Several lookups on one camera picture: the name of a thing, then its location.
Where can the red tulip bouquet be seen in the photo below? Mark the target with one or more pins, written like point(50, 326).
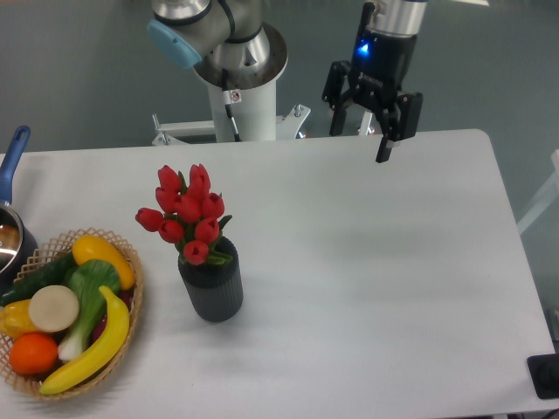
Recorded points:
point(190, 216)

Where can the beige round disc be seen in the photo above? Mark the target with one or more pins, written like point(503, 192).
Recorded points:
point(53, 308)

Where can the green cucumber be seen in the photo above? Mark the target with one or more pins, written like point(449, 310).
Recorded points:
point(52, 273)

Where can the blue handled saucepan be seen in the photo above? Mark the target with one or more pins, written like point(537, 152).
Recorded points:
point(17, 243)

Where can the red fruit in basket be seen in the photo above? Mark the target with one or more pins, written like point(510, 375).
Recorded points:
point(126, 297)

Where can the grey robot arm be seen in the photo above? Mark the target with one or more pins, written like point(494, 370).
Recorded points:
point(239, 57)

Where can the green bok choy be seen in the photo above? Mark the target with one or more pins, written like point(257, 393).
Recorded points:
point(85, 282)

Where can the orange fruit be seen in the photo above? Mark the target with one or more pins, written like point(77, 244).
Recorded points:
point(33, 353)

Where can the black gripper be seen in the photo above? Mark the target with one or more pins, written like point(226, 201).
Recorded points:
point(374, 79)

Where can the black device at edge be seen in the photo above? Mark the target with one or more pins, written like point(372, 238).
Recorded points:
point(543, 371)

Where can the white frame at right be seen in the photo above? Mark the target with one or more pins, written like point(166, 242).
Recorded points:
point(542, 198)

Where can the woven wicker basket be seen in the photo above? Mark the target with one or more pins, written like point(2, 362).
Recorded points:
point(55, 248)

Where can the yellow banana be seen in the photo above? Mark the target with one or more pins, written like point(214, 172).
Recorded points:
point(98, 354)

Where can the dark grey ribbed vase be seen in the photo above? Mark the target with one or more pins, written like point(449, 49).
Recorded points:
point(215, 291)

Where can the yellow bell pepper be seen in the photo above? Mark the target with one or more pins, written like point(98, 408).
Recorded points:
point(16, 321)

